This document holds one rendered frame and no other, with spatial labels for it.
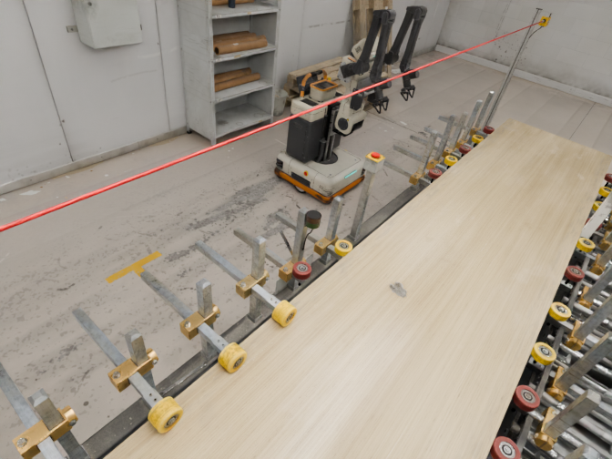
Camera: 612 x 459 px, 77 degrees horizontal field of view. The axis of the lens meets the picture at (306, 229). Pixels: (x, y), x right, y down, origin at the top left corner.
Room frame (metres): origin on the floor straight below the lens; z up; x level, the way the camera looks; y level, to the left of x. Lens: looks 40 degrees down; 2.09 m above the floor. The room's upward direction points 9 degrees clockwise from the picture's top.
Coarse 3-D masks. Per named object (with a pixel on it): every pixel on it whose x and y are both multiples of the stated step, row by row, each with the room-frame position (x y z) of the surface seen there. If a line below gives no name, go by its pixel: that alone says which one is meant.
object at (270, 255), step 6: (234, 234) 1.37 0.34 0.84; (240, 234) 1.35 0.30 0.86; (246, 234) 1.35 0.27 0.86; (246, 240) 1.32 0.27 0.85; (270, 252) 1.26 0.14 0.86; (270, 258) 1.23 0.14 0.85; (276, 258) 1.23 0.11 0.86; (276, 264) 1.21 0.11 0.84; (282, 264) 1.20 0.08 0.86; (300, 282) 1.13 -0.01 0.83
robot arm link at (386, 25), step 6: (384, 12) 2.77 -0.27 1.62; (384, 18) 2.76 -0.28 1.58; (384, 24) 2.76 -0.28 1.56; (390, 24) 2.78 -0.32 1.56; (384, 30) 2.79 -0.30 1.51; (390, 30) 2.80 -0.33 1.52; (384, 36) 2.78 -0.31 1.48; (378, 42) 2.80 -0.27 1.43; (384, 42) 2.78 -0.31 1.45; (378, 48) 2.79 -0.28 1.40; (384, 48) 2.78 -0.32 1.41; (378, 54) 2.79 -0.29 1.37; (384, 54) 2.80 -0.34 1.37; (378, 60) 2.78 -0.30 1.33; (372, 66) 2.79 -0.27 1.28; (378, 66) 2.77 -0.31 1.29; (372, 72) 2.78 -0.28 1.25; (378, 72) 2.77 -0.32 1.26; (378, 78) 2.80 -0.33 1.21
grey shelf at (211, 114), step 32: (192, 0) 3.65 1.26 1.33; (256, 0) 4.43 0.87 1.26; (192, 32) 3.66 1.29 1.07; (224, 32) 4.22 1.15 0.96; (256, 32) 4.45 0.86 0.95; (192, 64) 3.68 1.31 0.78; (224, 64) 4.22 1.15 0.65; (256, 64) 4.44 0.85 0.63; (192, 96) 3.70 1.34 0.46; (224, 96) 3.70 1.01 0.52; (256, 96) 4.43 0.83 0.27; (192, 128) 3.72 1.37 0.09; (224, 128) 3.75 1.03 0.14
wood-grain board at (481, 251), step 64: (512, 128) 3.07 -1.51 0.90; (448, 192) 1.95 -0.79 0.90; (512, 192) 2.07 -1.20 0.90; (576, 192) 2.20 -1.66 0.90; (384, 256) 1.31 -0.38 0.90; (448, 256) 1.38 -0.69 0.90; (512, 256) 1.46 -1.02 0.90; (320, 320) 0.90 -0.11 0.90; (384, 320) 0.95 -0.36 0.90; (448, 320) 1.00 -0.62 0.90; (512, 320) 1.05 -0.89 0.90; (192, 384) 0.58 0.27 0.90; (256, 384) 0.61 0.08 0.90; (320, 384) 0.65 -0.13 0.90; (384, 384) 0.68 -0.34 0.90; (448, 384) 0.72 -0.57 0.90; (512, 384) 0.76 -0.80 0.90; (128, 448) 0.37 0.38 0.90; (192, 448) 0.40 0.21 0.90; (256, 448) 0.43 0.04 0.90; (320, 448) 0.45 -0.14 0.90; (384, 448) 0.48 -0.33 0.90; (448, 448) 0.51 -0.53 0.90
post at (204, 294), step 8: (200, 280) 0.80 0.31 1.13; (208, 280) 0.81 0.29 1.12; (200, 288) 0.78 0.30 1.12; (208, 288) 0.80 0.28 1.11; (200, 296) 0.79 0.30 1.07; (208, 296) 0.79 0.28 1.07; (200, 304) 0.79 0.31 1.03; (208, 304) 0.79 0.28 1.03; (200, 312) 0.79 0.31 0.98; (208, 312) 0.79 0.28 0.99; (200, 336) 0.80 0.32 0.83; (208, 344) 0.78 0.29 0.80; (208, 352) 0.78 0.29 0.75
